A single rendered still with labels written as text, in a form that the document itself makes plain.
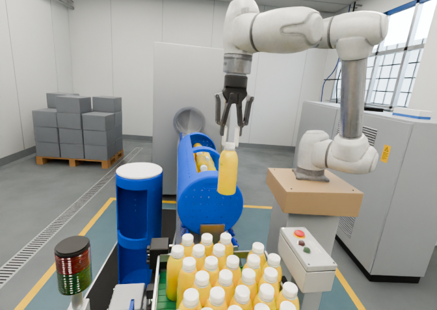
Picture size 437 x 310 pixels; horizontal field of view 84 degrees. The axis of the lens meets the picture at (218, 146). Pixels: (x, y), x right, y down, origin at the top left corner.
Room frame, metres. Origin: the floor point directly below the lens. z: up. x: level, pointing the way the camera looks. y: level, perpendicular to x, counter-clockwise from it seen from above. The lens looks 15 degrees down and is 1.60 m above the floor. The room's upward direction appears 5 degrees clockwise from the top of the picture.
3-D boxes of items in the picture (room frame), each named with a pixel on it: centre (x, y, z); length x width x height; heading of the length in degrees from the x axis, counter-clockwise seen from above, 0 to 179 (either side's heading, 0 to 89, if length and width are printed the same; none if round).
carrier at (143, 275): (1.43, 0.48, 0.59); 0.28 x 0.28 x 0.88
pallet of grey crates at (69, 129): (4.31, 2.52, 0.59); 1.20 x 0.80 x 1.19; 93
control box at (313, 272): (0.71, -0.32, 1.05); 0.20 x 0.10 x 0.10; 10
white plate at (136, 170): (1.43, 0.48, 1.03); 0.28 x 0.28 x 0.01
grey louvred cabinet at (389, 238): (2.89, -1.60, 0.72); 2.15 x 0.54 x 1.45; 3
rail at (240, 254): (0.79, -0.02, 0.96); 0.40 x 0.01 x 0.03; 100
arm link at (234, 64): (0.80, -0.04, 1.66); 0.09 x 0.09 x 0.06
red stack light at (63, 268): (0.42, 0.28, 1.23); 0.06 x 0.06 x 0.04
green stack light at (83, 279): (0.42, 0.28, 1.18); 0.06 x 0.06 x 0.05
